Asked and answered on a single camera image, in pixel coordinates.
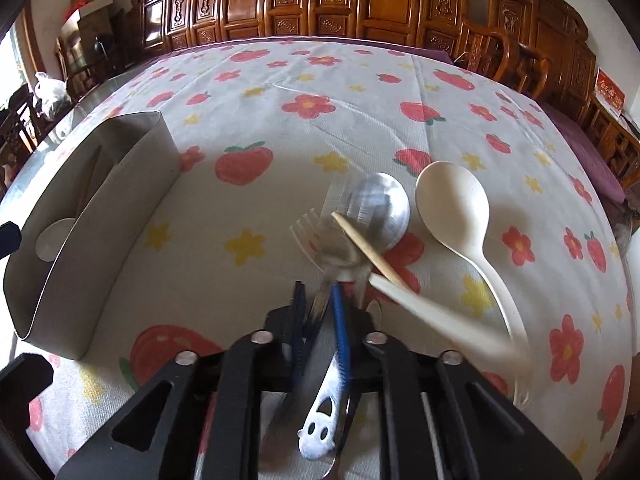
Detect metal fork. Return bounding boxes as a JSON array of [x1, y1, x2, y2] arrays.
[[259, 171, 396, 461]]

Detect white spoon in organizer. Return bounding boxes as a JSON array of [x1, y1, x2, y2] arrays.
[[35, 217, 76, 262]]

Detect grey utensil organizer box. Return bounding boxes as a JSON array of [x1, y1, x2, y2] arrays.
[[2, 110, 180, 360]]

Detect wooden chopstick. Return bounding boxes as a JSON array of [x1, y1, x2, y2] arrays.
[[331, 211, 412, 292]]

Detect cream plastic fork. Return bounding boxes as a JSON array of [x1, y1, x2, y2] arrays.
[[290, 211, 530, 375]]

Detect dark wooden chair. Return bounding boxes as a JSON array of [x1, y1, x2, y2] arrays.
[[1, 84, 38, 193]]

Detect white plastic bag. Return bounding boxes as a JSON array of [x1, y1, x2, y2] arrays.
[[34, 72, 72, 122]]

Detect cream plastic spoon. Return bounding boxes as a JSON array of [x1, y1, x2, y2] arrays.
[[414, 160, 533, 406]]

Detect strawberry flower tablecloth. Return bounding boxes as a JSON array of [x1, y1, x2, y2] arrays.
[[1, 40, 636, 479]]

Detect stacked cardboard boxes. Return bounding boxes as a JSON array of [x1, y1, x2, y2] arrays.
[[58, 0, 115, 60]]

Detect purple bench cushion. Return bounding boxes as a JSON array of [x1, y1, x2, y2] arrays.
[[541, 103, 626, 205]]

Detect red sign card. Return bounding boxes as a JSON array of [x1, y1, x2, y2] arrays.
[[594, 67, 626, 117]]

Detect metal spoon with face handle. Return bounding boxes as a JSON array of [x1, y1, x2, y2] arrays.
[[297, 172, 410, 460]]

